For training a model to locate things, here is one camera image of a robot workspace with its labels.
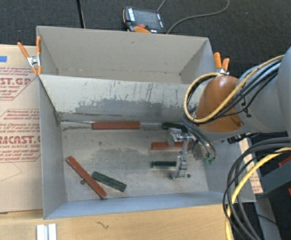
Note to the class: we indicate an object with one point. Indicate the brown cardboard board red print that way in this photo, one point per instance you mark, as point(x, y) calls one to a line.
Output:
point(15, 134)

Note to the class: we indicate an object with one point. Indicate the dark green flat block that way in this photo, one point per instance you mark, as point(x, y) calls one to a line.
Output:
point(171, 126)
point(163, 164)
point(109, 181)

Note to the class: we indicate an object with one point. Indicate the red-brown flat block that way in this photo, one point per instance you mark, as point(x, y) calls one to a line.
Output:
point(85, 176)
point(115, 125)
point(161, 145)

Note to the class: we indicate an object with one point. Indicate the grey metal bin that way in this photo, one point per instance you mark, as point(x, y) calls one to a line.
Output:
point(125, 144)

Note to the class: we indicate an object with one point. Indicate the black cylinder on white bracket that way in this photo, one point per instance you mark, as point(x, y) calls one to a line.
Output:
point(236, 138)

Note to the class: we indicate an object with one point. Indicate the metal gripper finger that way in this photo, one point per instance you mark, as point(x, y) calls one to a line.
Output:
point(182, 164)
point(175, 137)

